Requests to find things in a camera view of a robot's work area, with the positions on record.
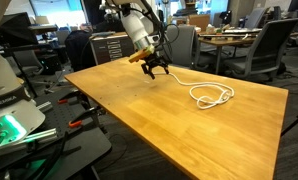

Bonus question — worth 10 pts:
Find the thick black base cable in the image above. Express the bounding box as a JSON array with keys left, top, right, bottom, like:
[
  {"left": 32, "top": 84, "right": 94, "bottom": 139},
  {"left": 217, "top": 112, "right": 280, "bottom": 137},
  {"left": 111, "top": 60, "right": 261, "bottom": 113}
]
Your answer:
[{"left": 28, "top": 131, "right": 72, "bottom": 180}]

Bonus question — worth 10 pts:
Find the black office chair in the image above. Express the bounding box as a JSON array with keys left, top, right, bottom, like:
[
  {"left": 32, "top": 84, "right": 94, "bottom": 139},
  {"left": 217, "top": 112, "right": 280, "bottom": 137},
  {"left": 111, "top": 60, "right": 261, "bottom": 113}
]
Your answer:
[{"left": 64, "top": 29, "right": 97, "bottom": 73}]

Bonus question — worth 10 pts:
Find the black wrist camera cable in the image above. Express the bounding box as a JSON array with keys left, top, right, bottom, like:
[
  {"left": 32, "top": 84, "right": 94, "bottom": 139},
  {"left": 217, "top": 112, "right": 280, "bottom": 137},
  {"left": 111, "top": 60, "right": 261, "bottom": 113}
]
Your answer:
[{"left": 148, "top": 0, "right": 181, "bottom": 66}]

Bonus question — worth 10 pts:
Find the large black monitor back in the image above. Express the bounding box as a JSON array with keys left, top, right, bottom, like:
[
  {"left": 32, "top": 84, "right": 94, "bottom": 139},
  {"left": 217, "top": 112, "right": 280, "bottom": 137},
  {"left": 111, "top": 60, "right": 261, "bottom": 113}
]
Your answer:
[{"left": 0, "top": 12, "right": 33, "bottom": 48}]

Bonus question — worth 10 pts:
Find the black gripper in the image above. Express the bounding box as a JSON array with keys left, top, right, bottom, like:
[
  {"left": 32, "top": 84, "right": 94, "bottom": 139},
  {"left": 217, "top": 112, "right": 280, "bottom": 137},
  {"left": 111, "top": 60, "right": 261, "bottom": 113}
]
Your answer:
[{"left": 141, "top": 54, "right": 172, "bottom": 80}]

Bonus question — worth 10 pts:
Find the white rope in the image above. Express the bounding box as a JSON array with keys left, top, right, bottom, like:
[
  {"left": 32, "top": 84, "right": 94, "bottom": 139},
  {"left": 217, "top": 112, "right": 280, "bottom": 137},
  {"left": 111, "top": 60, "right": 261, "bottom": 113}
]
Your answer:
[{"left": 167, "top": 71, "right": 236, "bottom": 111}]

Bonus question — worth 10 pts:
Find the bright window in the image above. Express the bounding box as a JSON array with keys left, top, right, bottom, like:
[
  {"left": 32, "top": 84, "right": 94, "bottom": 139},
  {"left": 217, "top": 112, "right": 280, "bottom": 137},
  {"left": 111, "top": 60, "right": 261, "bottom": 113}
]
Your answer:
[{"left": 30, "top": 0, "right": 87, "bottom": 28}]

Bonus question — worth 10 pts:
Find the gray swivel office chair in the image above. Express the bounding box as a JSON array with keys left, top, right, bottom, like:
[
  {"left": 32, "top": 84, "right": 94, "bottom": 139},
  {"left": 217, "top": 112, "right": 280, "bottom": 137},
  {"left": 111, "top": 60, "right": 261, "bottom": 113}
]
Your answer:
[{"left": 222, "top": 17, "right": 298, "bottom": 84}]

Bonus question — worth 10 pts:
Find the white cord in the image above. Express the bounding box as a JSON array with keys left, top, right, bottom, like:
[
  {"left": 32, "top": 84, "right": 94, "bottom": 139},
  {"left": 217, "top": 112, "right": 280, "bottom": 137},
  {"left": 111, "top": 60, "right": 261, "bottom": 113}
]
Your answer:
[{"left": 239, "top": 32, "right": 251, "bottom": 42}]

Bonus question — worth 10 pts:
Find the black computer tower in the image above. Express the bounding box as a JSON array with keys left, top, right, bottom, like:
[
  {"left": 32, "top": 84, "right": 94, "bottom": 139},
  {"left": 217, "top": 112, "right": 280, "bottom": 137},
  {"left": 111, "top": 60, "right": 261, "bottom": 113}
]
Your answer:
[{"left": 38, "top": 52, "right": 63, "bottom": 76}]

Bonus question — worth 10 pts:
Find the black camera on mount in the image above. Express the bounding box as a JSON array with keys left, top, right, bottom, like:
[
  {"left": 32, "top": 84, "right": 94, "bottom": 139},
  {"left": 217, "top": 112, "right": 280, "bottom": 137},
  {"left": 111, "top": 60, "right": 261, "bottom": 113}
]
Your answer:
[{"left": 100, "top": 3, "right": 122, "bottom": 23}]

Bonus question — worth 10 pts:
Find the gray labelled drawer cabinet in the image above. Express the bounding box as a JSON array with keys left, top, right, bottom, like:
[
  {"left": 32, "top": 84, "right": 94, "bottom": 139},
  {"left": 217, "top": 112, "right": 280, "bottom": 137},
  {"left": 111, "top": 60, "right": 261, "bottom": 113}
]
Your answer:
[{"left": 89, "top": 32, "right": 137, "bottom": 65}]

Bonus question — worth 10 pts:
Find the wooden office desk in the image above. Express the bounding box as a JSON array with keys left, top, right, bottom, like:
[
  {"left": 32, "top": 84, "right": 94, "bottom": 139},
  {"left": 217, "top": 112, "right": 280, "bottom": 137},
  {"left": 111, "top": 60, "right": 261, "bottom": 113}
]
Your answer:
[{"left": 196, "top": 31, "right": 268, "bottom": 76}]

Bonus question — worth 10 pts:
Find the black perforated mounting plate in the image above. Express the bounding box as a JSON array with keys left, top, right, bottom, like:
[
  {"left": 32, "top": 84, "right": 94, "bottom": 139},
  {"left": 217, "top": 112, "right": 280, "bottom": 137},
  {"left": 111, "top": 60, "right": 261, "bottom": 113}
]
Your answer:
[{"left": 32, "top": 87, "right": 105, "bottom": 138}]

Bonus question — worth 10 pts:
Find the aluminum extrusion bar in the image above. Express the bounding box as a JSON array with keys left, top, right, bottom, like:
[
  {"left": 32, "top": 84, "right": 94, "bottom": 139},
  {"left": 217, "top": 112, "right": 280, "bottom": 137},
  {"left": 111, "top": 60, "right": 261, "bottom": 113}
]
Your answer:
[
  {"left": 20, "top": 127, "right": 58, "bottom": 145},
  {"left": 35, "top": 101, "right": 54, "bottom": 114}
]

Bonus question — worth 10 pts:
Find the brown cardboard box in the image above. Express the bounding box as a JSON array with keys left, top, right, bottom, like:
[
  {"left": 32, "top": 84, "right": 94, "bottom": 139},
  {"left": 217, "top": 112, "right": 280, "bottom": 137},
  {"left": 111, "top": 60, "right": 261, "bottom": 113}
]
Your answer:
[{"left": 188, "top": 13, "right": 212, "bottom": 33}]

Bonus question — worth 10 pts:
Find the yellow wrist camera mount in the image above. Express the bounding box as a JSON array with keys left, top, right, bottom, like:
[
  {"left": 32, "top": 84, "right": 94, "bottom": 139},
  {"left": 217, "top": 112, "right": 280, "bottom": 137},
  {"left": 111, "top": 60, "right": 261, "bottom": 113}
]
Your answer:
[{"left": 128, "top": 46, "right": 156, "bottom": 64}]

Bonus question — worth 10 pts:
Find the black tripod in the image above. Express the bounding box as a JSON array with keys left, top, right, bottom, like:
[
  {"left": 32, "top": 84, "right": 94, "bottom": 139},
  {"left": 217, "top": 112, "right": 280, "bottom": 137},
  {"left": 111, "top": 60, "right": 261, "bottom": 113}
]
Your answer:
[{"left": 279, "top": 108, "right": 298, "bottom": 138}]

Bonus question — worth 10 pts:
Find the black clamp orange handle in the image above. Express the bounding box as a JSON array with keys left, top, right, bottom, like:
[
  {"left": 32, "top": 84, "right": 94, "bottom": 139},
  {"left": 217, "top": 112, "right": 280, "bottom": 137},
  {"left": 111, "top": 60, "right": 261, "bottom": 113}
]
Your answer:
[
  {"left": 56, "top": 89, "right": 90, "bottom": 107},
  {"left": 67, "top": 105, "right": 107, "bottom": 129}
]

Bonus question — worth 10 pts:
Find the gray high-back office chair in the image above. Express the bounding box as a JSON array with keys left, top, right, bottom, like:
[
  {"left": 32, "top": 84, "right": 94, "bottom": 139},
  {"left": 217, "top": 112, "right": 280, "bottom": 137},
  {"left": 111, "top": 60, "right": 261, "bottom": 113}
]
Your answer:
[{"left": 243, "top": 6, "right": 269, "bottom": 32}]

